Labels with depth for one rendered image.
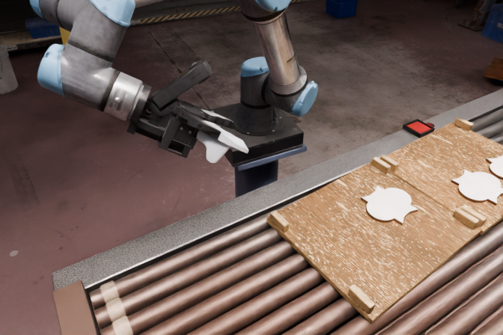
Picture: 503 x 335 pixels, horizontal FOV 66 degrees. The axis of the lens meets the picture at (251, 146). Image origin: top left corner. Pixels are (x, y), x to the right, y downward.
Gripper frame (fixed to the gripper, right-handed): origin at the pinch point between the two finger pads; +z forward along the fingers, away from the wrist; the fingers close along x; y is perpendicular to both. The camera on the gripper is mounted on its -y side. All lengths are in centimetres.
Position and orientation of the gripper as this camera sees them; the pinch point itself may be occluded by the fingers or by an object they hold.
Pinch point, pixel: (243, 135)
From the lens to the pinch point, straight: 73.4
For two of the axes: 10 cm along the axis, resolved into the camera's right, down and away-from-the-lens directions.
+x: 1.9, 3.2, -9.3
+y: -4.4, 8.7, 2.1
